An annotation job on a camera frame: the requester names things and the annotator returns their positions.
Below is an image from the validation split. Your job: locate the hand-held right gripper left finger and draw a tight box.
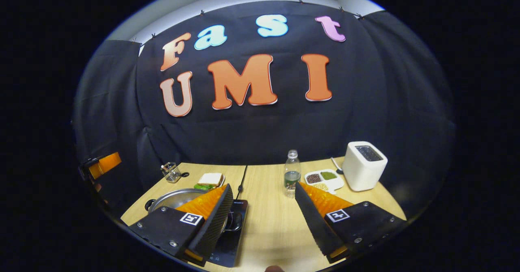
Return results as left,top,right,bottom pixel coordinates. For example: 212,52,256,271
129,183,234,267

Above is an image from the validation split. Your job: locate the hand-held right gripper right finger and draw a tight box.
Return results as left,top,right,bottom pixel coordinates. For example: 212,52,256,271
295,181,408,264

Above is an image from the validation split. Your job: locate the black induction cooktop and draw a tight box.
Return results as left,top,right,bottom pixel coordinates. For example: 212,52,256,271
205,199,249,268

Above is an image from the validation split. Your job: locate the steel pot with black handles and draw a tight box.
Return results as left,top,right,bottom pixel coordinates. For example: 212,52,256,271
145,188,244,234

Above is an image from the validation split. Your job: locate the white divided dish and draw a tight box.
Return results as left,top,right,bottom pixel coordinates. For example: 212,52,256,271
304,169,345,194

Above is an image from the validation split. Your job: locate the sandwich with lettuce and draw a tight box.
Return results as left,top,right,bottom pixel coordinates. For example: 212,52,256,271
194,173,223,191

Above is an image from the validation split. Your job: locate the clear plastic water bottle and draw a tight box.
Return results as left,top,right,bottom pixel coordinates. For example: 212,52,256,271
284,149,302,199

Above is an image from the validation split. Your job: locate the small glass jar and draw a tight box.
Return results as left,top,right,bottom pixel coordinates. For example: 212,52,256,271
161,162,182,183

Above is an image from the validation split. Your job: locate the white toaster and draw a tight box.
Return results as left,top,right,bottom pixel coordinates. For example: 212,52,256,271
342,141,388,192

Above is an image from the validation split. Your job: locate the black power cable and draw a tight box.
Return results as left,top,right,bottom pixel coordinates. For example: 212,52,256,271
237,165,248,201

